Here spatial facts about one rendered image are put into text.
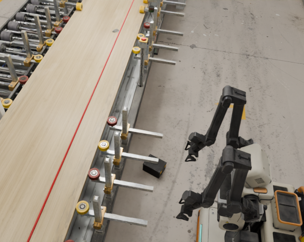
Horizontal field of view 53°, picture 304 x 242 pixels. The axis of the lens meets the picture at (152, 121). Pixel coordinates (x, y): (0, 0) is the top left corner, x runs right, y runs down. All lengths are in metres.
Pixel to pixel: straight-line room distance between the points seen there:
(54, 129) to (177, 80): 2.29
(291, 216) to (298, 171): 1.53
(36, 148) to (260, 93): 3.09
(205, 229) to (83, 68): 1.78
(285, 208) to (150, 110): 2.11
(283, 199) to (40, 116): 1.86
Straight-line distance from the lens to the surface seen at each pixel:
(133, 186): 2.13
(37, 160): 2.26
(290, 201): 2.29
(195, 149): 2.03
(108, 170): 1.94
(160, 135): 2.43
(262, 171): 1.72
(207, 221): 2.73
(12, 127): 2.51
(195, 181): 3.22
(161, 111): 3.78
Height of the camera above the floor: 2.69
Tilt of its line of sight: 47 degrees down
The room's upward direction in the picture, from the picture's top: 6 degrees clockwise
